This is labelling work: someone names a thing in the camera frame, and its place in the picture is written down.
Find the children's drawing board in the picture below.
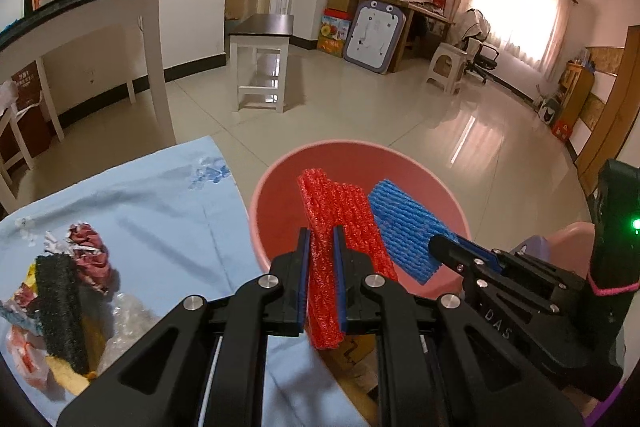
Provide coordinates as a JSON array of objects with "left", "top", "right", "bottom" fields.
[{"left": 342, "top": 0, "right": 408, "bottom": 75}]

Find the fruit printed cardboard box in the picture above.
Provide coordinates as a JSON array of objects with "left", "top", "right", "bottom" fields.
[{"left": 317, "top": 9, "right": 351, "bottom": 58}]

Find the pink plastic basin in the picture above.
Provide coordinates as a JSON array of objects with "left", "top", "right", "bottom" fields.
[{"left": 248, "top": 139, "right": 471, "bottom": 298}]

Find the red foam net sleeve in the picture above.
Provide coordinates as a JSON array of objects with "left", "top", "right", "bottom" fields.
[{"left": 296, "top": 168, "right": 398, "bottom": 350}]

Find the clear plastic bag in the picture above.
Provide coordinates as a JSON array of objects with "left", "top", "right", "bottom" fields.
[{"left": 95, "top": 291, "right": 162, "bottom": 374}]

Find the dark red box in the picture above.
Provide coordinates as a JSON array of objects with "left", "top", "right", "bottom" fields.
[{"left": 0, "top": 62, "right": 53, "bottom": 162}]

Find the yellow foam piece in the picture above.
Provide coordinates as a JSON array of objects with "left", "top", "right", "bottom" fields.
[{"left": 25, "top": 259, "right": 101, "bottom": 397}]

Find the white curtain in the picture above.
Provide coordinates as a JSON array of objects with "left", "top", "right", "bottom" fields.
[{"left": 452, "top": 0, "right": 573, "bottom": 80}]

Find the white glass top table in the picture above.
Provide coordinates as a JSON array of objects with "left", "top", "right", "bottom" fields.
[{"left": 0, "top": 0, "right": 198, "bottom": 218}]

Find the black top side table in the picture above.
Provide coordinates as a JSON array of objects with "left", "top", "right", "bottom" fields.
[{"left": 0, "top": 104, "right": 37, "bottom": 214}]

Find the light blue printed bedsheet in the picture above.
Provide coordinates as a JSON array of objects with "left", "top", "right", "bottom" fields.
[{"left": 0, "top": 134, "right": 371, "bottom": 427}]

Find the blue foam net sleeve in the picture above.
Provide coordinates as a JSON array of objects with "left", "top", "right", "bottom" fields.
[{"left": 367, "top": 178, "right": 463, "bottom": 286}]

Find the small black top table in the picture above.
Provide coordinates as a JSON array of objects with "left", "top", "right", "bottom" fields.
[{"left": 229, "top": 13, "right": 295, "bottom": 112}]

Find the orange white wrapper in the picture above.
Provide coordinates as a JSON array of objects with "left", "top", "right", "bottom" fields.
[{"left": 6, "top": 323, "right": 52, "bottom": 389}]

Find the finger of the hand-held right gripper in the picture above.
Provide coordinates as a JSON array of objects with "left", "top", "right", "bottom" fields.
[
  {"left": 446, "top": 237, "right": 594, "bottom": 322},
  {"left": 429, "top": 234, "right": 622, "bottom": 402}
]

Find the red crumpled wrapper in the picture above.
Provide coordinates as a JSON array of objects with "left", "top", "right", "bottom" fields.
[{"left": 66, "top": 222, "right": 114, "bottom": 294}]

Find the black scouring sponge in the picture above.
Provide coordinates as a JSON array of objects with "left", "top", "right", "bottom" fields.
[{"left": 34, "top": 253, "right": 92, "bottom": 375}]

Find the black office chair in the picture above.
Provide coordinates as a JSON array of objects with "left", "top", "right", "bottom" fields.
[{"left": 465, "top": 39, "right": 501, "bottom": 85}]

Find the wooden shelf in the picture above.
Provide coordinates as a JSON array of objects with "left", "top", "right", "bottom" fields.
[{"left": 552, "top": 59, "right": 596, "bottom": 142}]

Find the white crumpled paper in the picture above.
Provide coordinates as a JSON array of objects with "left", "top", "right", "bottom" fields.
[{"left": 42, "top": 229, "right": 76, "bottom": 258}]

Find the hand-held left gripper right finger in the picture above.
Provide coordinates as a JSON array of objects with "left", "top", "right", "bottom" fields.
[{"left": 333, "top": 226, "right": 587, "bottom": 427}]

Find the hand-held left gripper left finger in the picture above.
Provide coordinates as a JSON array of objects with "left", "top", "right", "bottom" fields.
[{"left": 56, "top": 228, "right": 312, "bottom": 427}]

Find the white plastic stool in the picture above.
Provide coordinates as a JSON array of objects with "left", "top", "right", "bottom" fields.
[{"left": 425, "top": 43, "right": 468, "bottom": 95}]

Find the wooden desk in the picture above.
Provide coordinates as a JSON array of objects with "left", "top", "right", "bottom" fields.
[{"left": 330, "top": 0, "right": 453, "bottom": 72}]

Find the wooden board partition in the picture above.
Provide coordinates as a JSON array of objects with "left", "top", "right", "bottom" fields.
[{"left": 575, "top": 24, "right": 640, "bottom": 202}]

